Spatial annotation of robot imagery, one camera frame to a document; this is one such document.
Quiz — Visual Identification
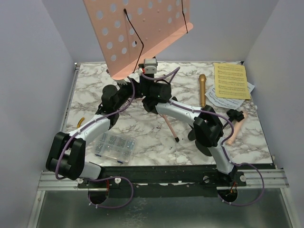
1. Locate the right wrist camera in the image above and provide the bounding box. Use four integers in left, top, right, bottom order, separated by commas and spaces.
138, 58, 158, 74

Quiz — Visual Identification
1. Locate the black mic stand with clip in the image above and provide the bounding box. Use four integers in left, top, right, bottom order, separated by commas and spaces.
195, 109, 245, 157

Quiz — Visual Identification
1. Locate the yellow sheet music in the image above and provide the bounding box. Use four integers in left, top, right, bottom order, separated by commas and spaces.
214, 63, 250, 100

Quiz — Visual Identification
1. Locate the white sheet music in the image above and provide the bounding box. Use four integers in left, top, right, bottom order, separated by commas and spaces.
205, 85, 245, 110

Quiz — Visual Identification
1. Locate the pink microphone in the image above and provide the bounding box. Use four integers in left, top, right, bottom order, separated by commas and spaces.
226, 110, 248, 145

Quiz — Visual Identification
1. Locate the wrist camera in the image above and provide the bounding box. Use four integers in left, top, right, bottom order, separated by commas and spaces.
115, 79, 127, 86
138, 58, 158, 74

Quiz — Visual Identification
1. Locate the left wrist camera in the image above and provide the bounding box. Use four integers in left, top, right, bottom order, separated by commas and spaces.
115, 79, 127, 86

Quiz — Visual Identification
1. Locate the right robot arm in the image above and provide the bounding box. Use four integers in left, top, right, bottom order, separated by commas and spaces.
140, 73, 237, 186

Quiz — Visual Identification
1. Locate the clear screw organizer box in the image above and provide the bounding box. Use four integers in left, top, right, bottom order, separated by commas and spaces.
94, 132, 136, 164

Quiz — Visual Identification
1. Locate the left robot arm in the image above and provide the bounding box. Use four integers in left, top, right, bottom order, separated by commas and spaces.
46, 77, 136, 188

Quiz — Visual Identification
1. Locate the gold microphone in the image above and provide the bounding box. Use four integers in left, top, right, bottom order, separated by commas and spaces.
199, 74, 207, 107

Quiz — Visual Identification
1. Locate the black mic stand empty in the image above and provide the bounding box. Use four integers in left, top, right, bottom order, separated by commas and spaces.
172, 96, 196, 141

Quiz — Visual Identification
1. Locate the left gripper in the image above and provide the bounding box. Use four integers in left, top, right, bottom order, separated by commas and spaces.
114, 78, 140, 111

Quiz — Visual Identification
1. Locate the pink music stand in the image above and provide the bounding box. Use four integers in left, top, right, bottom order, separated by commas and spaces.
82, 0, 194, 143

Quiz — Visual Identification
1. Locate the black mounting rail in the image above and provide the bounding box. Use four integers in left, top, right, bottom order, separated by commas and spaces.
47, 163, 278, 199

